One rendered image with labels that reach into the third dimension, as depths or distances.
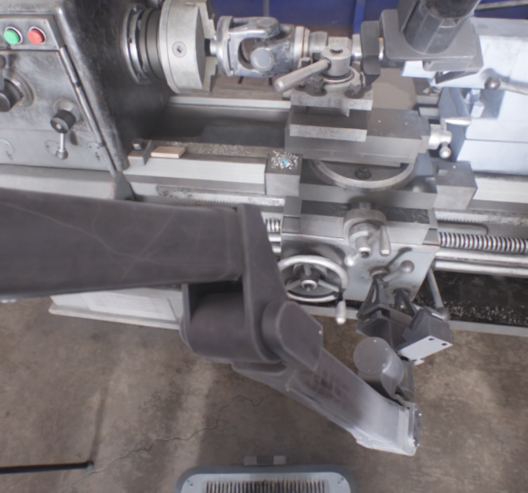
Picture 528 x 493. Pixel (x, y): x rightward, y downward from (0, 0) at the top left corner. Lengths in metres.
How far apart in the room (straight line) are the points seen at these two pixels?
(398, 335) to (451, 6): 0.46
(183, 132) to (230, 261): 1.25
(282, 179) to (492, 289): 0.85
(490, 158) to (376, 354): 0.75
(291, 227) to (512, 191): 0.59
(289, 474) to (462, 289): 0.81
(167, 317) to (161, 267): 1.51
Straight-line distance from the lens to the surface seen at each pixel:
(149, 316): 1.80
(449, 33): 0.49
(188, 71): 1.09
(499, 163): 1.23
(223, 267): 0.29
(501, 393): 1.84
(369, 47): 0.53
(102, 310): 1.89
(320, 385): 0.42
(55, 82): 1.07
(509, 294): 1.56
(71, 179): 1.25
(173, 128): 1.55
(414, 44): 0.51
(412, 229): 0.98
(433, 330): 0.63
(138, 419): 1.69
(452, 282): 1.50
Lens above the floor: 1.56
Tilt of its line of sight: 49 degrees down
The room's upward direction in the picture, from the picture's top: 3 degrees counter-clockwise
